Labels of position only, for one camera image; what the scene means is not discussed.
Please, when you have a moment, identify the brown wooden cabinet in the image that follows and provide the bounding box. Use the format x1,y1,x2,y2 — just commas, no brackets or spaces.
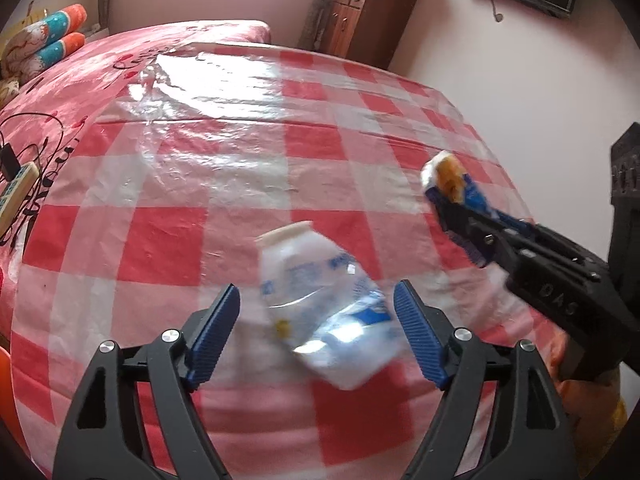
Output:
320,0,418,71

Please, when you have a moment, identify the blue cracker packet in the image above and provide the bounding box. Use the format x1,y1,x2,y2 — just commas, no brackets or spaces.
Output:
420,150,506,268

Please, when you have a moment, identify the red white checkered tablecloth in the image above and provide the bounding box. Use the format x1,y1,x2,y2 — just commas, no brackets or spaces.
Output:
10,42,576,480

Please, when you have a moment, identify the black charger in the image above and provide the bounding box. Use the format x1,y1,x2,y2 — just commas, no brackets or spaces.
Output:
0,145,21,181

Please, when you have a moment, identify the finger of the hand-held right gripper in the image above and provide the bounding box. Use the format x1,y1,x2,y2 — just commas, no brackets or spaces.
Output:
492,212,551,248
439,202,526,266

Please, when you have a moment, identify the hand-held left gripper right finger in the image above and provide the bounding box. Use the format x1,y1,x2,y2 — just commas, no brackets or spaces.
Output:
393,280,571,480

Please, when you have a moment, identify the brown floral pillow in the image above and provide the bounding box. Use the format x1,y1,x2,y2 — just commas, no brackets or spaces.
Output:
0,77,21,108

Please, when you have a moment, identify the crushed white plastic bottle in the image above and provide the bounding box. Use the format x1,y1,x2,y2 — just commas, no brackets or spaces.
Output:
255,220,393,392

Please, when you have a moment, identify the folded teal orange quilt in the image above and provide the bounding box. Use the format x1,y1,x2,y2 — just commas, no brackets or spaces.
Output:
0,4,87,86

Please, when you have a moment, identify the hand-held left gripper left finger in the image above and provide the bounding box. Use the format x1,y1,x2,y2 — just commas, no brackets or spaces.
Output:
52,283,241,480

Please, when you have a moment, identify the orange yellow cloth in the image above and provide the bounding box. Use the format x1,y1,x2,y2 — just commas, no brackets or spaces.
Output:
547,335,628,466

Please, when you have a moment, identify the cream power strip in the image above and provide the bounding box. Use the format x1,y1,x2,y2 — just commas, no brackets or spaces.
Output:
0,161,41,231

